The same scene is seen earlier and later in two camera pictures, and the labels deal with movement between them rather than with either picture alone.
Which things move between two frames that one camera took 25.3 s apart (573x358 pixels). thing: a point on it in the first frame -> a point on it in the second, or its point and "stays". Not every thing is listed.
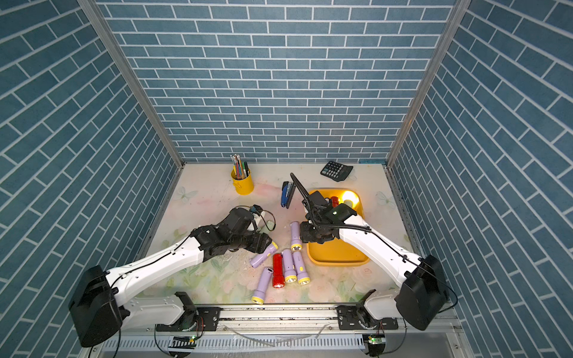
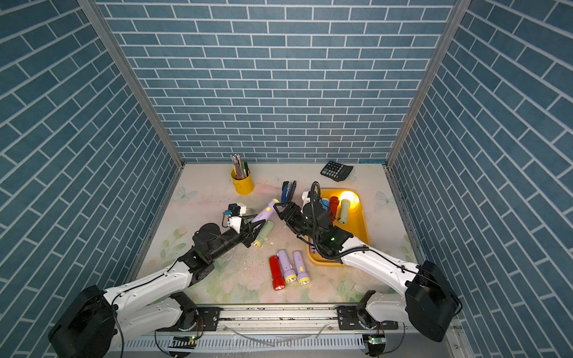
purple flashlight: (296, 242) -> (265, 213)
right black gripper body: (312, 231) -> (299, 222)
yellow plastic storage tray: (336, 251) stays
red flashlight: (278, 280) stays
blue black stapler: (287, 191) stays
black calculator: (336, 171) stays
